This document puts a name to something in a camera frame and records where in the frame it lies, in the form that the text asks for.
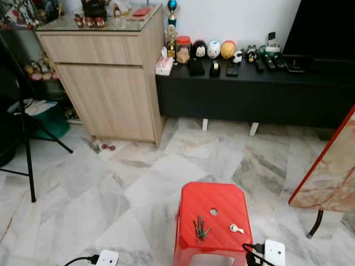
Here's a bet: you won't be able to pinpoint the marble table with red edge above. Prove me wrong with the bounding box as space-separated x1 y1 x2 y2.
288 105 355 214

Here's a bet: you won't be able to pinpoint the large black remote control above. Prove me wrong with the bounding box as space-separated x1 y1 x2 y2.
283 55 306 74

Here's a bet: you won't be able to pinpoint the black curved table leg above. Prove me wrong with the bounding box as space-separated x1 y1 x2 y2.
307 209 324 239

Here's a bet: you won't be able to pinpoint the black television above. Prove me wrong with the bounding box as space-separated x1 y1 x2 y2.
282 0 355 60

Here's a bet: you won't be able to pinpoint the black low console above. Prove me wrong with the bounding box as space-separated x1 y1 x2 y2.
155 55 355 131

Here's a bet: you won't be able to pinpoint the white green dock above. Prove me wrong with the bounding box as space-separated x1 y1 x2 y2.
264 32 281 55

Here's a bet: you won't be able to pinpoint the black white figure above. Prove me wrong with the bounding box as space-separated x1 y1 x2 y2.
246 44 258 63

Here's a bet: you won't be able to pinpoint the black flat gadget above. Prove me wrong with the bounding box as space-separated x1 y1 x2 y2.
226 63 240 77

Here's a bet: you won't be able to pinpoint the yellow round plush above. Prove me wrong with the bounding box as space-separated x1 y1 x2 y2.
220 40 236 60

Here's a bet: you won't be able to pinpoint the black upright gadget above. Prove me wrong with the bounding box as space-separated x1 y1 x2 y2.
209 60 221 78

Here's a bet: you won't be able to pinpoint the red plastic stool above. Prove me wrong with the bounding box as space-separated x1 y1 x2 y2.
172 182 255 266

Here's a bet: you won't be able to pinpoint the white round plush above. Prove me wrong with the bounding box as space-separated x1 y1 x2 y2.
207 40 222 60

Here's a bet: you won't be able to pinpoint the black pouch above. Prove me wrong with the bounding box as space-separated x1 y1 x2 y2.
187 58 206 77

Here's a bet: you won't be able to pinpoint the black round plush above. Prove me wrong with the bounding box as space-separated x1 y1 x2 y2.
191 40 207 60

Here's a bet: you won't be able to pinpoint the dark green key bunch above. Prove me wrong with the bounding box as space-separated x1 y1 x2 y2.
192 216 212 244

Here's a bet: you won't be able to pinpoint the red lid jar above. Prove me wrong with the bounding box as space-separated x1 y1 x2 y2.
175 36 192 64

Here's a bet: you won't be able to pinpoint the pink tissue box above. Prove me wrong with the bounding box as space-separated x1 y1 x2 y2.
155 47 175 76

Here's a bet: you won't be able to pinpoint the gold trophy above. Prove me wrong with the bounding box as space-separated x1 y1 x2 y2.
165 25 178 59

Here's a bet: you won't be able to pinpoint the blue ball trophy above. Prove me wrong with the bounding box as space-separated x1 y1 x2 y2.
166 0 179 28

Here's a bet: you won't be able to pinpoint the red booklet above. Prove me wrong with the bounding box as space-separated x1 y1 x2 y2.
131 6 152 17

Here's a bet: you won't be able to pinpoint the light wooden cabinet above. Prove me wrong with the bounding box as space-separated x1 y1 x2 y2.
36 6 167 146

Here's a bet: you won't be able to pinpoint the small pale figure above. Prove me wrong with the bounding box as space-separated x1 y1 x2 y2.
113 0 132 16

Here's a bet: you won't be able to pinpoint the dark statue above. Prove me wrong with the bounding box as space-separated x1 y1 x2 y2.
82 0 110 22

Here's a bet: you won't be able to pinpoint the small red figures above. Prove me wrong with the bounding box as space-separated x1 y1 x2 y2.
74 14 107 28

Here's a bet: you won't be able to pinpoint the green bag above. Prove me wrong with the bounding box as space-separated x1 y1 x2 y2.
31 103 72 140

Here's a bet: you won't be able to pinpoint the small shelf figurines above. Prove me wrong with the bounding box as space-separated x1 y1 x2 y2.
24 55 58 82

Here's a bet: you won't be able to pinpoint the white paper sheet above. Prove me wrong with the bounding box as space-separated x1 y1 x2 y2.
8 99 59 117

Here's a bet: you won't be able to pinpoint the black tripod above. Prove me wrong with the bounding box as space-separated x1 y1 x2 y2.
0 33 74 203

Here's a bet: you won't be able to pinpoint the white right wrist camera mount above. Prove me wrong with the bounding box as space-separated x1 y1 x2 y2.
263 239 286 266

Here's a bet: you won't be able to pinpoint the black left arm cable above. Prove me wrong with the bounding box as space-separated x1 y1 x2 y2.
63 254 100 266

